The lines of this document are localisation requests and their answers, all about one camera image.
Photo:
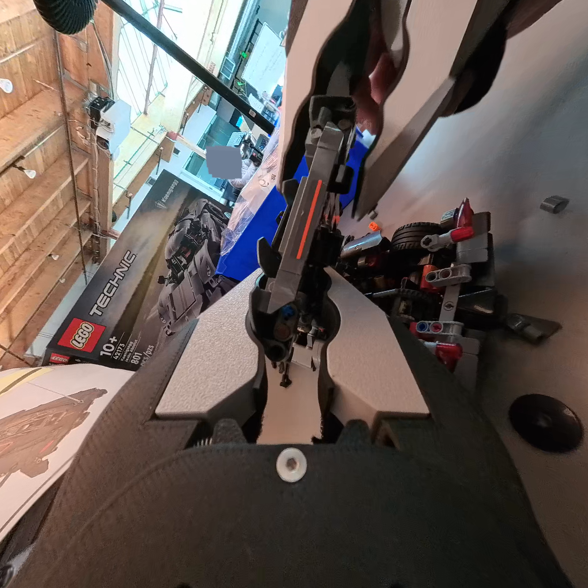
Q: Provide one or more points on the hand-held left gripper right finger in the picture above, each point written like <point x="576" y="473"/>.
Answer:
<point x="372" y="367"/>

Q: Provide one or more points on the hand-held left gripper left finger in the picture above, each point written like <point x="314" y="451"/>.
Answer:
<point x="211" y="367"/>

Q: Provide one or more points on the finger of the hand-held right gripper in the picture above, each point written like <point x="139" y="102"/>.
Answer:
<point x="303" y="55"/>
<point x="427" y="46"/>

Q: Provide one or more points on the partly built lego car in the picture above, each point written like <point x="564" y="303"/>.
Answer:
<point x="459" y="275"/>

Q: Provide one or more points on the grey lego door panel assembly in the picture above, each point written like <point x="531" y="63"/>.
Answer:
<point x="298" y="229"/>

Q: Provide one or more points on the dark lego set box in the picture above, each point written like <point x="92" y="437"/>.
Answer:
<point x="160" y="275"/>

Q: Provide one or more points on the small dark grey lego piece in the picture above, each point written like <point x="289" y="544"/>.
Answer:
<point x="554" y="203"/>

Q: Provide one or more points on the grey lego hinge panel piece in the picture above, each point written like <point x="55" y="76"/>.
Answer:
<point x="533" y="327"/>

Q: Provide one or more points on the black round lego dish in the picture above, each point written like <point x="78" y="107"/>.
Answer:
<point x="546" y="422"/>

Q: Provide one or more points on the person's right hand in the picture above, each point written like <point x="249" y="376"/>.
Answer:
<point x="383" y="87"/>

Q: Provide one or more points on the whiteboard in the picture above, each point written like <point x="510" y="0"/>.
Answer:
<point x="264" y="53"/>

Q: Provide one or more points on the blue plastic bin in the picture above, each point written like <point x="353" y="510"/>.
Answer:
<point x="243" y="262"/>

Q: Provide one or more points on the black metal pole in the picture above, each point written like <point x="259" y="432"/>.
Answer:
<point x="183" y="55"/>

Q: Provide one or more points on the clear plastic parts bags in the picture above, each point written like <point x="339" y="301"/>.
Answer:
<point x="257" y="202"/>

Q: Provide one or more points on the white instruction booklet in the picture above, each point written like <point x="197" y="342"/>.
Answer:
<point x="46" y="436"/>

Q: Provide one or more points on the black ribbed round fixture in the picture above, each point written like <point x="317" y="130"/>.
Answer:
<point x="64" y="13"/>

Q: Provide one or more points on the ceiling track lights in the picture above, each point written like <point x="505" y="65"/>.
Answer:
<point x="30" y="173"/>

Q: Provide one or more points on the white wall-mounted box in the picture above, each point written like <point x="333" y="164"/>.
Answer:
<point x="115" y="124"/>

